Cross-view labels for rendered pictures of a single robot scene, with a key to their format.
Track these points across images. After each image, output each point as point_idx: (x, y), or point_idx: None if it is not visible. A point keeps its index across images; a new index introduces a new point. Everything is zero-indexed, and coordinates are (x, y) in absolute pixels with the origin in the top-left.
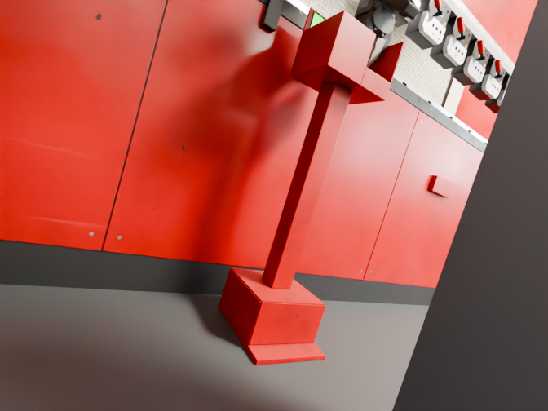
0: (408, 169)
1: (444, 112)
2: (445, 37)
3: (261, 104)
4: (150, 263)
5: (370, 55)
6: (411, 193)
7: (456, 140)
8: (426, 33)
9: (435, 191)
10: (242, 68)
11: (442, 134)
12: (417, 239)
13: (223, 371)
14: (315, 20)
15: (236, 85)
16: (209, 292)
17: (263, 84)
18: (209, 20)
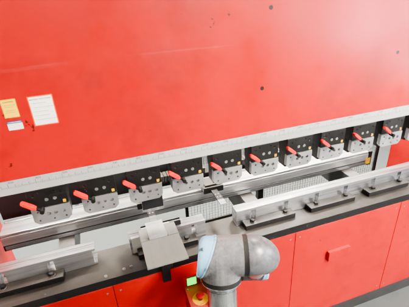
0: (300, 262)
1: (336, 187)
2: (317, 146)
3: (179, 302)
4: None
5: None
6: (310, 270)
7: (342, 222)
8: (292, 167)
9: (332, 260)
10: (162, 298)
11: (325, 228)
12: (327, 284)
13: None
14: (188, 281)
15: (162, 305)
16: None
17: (176, 295)
18: (137, 296)
